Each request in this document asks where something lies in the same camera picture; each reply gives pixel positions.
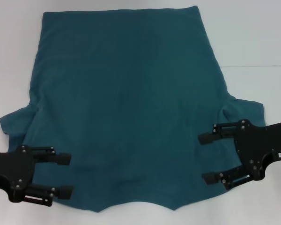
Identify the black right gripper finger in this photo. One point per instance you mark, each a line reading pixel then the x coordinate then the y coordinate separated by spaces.
pixel 206 138
pixel 210 178

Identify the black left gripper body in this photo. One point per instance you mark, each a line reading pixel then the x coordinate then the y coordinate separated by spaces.
pixel 18 166

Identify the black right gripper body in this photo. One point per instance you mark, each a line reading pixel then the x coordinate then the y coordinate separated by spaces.
pixel 253 145

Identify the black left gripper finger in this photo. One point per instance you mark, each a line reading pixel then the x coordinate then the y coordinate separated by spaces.
pixel 65 191
pixel 63 159

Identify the teal blue shirt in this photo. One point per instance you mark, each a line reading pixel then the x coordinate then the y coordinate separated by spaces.
pixel 131 93

